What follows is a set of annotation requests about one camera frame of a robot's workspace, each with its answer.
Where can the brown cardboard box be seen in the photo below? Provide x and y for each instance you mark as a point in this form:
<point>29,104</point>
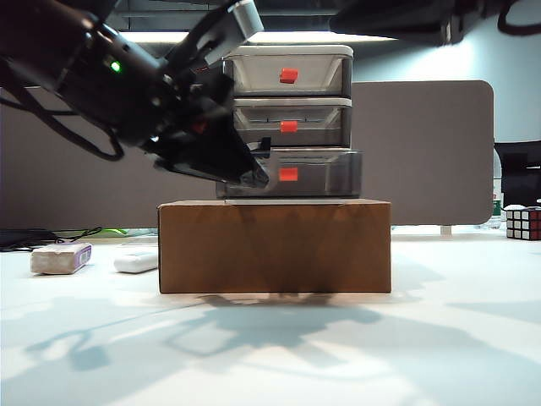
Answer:
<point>274,245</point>

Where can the white earbuds case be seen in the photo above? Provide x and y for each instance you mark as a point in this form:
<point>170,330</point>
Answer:
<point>135,262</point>

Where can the green flat item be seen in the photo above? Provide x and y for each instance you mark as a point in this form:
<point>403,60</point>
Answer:
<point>114,231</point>

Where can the grey-brown desk partition panel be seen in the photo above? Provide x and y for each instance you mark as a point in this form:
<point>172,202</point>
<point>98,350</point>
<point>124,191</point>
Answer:
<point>422,148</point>

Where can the black office chair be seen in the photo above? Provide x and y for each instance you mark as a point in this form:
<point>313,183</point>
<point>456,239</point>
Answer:
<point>520,169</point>

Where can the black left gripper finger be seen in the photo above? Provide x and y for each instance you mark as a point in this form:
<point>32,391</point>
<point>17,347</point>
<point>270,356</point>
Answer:
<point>190,169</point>
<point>236,156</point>

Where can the black soft pad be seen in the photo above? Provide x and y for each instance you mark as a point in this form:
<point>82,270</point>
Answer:
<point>21,237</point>

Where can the Rubik's cube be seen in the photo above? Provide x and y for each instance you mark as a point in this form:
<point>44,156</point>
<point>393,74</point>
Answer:
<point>524,224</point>

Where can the plastic bottle green label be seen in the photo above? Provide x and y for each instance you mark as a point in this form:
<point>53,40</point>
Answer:
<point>495,203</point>

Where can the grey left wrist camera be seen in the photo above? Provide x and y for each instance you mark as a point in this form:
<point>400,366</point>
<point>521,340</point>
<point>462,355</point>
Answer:
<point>247,17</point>

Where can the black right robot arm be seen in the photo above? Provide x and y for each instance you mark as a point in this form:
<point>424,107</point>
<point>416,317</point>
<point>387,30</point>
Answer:
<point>401,21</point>

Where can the tissue pack with purple print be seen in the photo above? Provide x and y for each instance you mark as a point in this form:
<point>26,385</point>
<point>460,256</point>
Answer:
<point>59,258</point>

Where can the white drawer cabinet frame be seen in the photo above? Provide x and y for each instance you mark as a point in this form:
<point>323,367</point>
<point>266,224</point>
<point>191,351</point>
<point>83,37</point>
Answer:
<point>296,50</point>

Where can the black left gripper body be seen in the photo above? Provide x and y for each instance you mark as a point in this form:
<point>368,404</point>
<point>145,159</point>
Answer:
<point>190,101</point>

